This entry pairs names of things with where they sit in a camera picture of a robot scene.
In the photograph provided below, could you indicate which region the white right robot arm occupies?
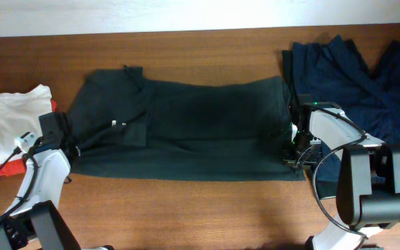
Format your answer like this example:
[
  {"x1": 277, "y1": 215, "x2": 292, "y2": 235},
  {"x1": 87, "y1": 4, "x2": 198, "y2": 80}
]
[{"x1": 284, "y1": 94, "x2": 400, "y2": 250}]

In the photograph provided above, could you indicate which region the navy blue garment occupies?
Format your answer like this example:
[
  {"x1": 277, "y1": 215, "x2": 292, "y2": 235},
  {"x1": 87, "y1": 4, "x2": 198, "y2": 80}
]
[{"x1": 281, "y1": 34, "x2": 400, "y2": 206}]

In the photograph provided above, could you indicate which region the black Nike t-shirt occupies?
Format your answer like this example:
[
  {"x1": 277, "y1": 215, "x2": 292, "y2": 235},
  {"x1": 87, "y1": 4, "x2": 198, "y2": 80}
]
[{"x1": 67, "y1": 66, "x2": 304, "y2": 181}]

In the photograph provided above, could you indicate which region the white folded shirt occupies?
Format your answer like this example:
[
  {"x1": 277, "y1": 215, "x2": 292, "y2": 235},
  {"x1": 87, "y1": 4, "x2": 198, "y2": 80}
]
[{"x1": 0, "y1": 85, "x2": 52, "y2": 164}]

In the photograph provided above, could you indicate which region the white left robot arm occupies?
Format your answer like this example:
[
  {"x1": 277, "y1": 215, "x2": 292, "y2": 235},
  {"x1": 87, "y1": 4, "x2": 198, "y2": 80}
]
[{"x1": 0, "y1": 112, "x2": 81, "y2": 249}]

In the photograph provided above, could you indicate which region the red folded shirt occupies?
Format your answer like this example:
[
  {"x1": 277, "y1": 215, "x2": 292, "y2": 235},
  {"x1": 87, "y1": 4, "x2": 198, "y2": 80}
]
[{"x1": 0, "y1": 99, "x2": 57, "y2": 176}]

